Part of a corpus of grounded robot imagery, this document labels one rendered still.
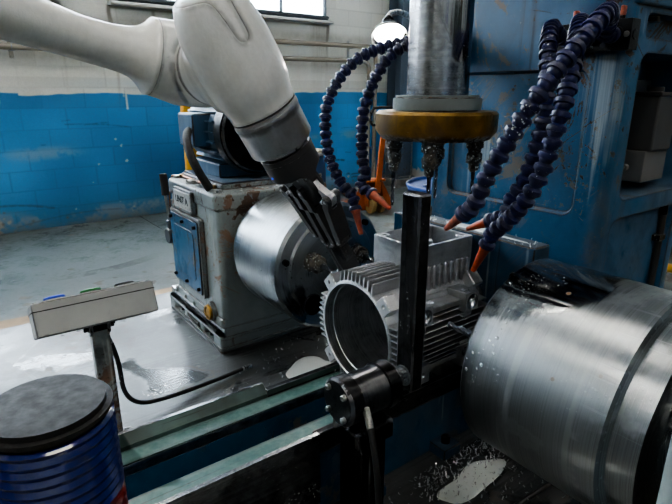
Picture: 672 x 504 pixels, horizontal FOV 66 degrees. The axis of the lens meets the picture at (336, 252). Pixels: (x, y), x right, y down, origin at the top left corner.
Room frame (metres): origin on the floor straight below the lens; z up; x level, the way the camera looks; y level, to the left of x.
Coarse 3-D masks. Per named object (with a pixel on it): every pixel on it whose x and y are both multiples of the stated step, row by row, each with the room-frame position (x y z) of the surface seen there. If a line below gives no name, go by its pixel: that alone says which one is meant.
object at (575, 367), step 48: (528, 288) 0.55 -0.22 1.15; (576, 288) 0.52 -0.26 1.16; (624, 288) 0.51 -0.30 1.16; (480, 336) 0.53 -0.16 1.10; (528, 336) 0.50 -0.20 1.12; (576, 336) 0.47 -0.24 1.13; (624, 336) 0.45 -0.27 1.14; (480, 384) 0.51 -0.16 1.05; (528, 384) 0.47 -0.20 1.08; (576, 384) 0.44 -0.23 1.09; (624, 384) 0.42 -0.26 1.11; (480, 432) 0.53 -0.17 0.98; (528, 432) 0.46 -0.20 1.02; (576, 432) 0.42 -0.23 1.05; (624, 432) 0.40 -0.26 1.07; (576, 480) 0.42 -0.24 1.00; (624, 480) 0.39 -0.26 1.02
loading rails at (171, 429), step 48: (288, 384) 0.72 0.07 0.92; (432, 384) 0.72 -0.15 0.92; (144, 432) 0.59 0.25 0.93; (192, 432) 0.61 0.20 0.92; (240, 432) 0.63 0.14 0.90; (288, 432) 0.61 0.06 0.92; (432, 432) 0.72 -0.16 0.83; (144, 480) 0.55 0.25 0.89; (192, 480) 0.51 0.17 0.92; (240, 480) 0.51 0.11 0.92; (288, 480) 0.55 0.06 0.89; (336, 480) 0.61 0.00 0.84
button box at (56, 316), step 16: (112, 288) 0.74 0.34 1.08; (128, 288) 0.75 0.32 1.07; (144, 288) 0.76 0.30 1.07; (32, 304) 0.67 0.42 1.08; (48, 304) 0.68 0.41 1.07; (64, 304) 0.69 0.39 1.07; (80, 304) 0.70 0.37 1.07; (96, 304) 0.71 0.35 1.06; (112, 304) 0.72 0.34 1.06; (128, 304) 0.74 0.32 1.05; (144, 304) 0.75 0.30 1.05; (32, 320) 0.67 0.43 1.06; (48, 320) 0.67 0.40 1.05; (64, 320) 0.68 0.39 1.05; (80, 320) 0.69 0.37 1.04; (96, 320) 0.70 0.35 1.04; (112, 320) 0.71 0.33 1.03; (48, 336) 0.66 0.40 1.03
